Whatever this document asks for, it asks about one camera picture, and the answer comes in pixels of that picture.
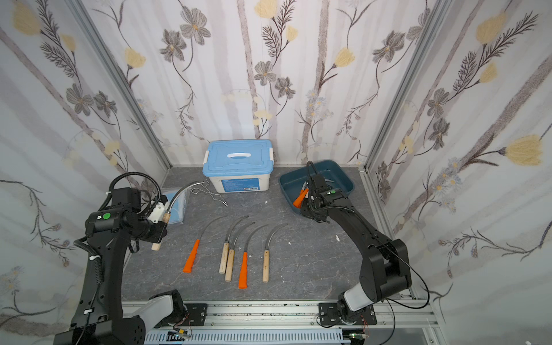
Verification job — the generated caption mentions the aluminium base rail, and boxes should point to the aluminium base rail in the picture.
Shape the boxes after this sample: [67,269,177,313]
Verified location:
[145,300,445,344]

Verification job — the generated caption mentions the silver metal tongs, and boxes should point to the silver metal tongs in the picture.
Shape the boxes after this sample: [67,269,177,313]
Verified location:
[191,181,228,207]

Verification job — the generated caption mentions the teal plastic storage tray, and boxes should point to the teal plastic storage tray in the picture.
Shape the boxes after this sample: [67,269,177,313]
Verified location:
[279,160,355,215]

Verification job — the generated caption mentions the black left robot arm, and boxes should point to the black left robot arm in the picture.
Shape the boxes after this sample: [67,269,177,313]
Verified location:
[53,172,169,344]

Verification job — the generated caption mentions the orange handle sickle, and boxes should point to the orange handle sickle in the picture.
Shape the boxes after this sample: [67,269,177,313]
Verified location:
[183,216,225,273]
[293,187,309,208]
[238,225,267,289]

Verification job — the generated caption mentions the white box with blue lid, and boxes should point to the white box with blue lid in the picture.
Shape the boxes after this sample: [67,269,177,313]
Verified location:
[203,139,274,193]

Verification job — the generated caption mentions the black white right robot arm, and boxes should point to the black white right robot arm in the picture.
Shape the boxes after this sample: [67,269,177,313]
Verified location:
[300,161,417,323]

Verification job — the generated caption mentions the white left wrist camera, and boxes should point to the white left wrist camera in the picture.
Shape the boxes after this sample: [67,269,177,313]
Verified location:
[147,195,170,224]

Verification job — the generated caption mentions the wooden handle sickle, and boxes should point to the wooden handle sickle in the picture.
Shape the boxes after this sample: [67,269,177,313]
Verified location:
[224,221,255,282]
[147,181,201,251]
[218,216,248,274]
[262,224,286,283]

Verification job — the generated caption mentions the blue face masks pack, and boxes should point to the blue face masks pack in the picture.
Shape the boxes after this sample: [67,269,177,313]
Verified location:
[163,188,189,225]

